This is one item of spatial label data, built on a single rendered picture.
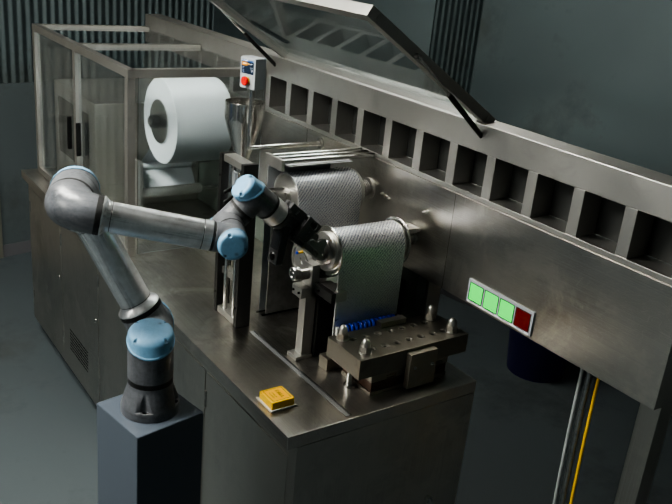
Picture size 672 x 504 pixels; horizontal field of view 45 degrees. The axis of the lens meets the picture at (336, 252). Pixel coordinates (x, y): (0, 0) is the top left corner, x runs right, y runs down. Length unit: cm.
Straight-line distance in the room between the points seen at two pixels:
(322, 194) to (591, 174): 85
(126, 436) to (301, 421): 45
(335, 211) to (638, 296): 99
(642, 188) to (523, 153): 36
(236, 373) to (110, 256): 52
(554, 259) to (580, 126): 253
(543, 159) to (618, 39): 243
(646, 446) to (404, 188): 101
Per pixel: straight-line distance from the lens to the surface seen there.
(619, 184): 199
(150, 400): 214
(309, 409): 223
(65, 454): 364
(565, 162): 209
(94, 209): 195
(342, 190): 253
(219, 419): 254
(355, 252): 232
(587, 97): 459
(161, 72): 301
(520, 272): 222
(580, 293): 210
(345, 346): 228
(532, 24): 476
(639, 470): 234
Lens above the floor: 209
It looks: 21 degrees down
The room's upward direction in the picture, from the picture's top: 6 degrees clockwise
